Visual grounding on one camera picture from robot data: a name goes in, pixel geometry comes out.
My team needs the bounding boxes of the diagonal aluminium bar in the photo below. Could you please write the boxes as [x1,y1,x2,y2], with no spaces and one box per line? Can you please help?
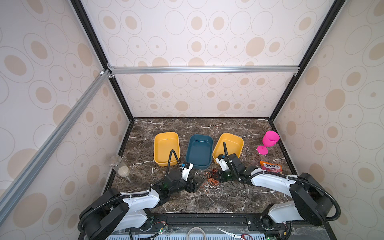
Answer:
[1,69,111,224]

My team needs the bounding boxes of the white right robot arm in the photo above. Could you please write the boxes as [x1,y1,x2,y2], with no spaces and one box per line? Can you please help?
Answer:
[215,154,341,230]

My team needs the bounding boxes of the orange cable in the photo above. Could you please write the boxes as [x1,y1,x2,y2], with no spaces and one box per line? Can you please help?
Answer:
[203,168,222,187]

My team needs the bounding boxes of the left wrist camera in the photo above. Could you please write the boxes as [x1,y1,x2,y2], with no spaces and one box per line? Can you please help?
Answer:
[180,163,194,181]

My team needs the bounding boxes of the right yellow plastic bin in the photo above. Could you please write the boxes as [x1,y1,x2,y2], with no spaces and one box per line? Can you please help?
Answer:
[213,133,244,164]

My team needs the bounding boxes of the scissors with red handle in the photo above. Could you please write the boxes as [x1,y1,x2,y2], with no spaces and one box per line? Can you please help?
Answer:
[218,228,254,240]

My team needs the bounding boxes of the horizontal aluminium bar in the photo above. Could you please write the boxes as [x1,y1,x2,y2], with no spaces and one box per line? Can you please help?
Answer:
[110,66,300,75]

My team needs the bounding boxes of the orange candy bag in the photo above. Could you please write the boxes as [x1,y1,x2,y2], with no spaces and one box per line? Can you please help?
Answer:
[260,161,283,174]

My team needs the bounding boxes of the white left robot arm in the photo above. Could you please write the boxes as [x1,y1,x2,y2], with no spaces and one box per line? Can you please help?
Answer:
[78,170,204,240]

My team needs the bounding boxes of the left yellow plastic bin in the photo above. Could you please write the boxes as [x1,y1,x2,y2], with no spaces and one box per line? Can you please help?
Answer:
[154,132,181,167]

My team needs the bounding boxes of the clear jar with powder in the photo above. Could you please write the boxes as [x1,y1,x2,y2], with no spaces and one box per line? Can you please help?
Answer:
[108,155,130,178]

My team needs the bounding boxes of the white looped cable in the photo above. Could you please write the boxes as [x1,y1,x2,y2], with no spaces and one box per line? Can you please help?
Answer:
[186,226,207,240]

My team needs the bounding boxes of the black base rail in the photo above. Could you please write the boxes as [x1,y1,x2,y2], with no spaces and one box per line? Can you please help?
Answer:
[145,213,293,234]

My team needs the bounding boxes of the pink plastic goblet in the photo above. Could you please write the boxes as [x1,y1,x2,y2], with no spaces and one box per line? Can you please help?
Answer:
[257,131,280,155]

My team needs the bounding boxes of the yellow plastic bin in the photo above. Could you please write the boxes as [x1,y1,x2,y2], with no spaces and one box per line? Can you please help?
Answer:
[213,133,244,164]
[154,132,181,167]

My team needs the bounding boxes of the teal plastic bin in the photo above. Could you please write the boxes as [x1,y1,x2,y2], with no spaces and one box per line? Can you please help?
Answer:
[186,135,213,170]

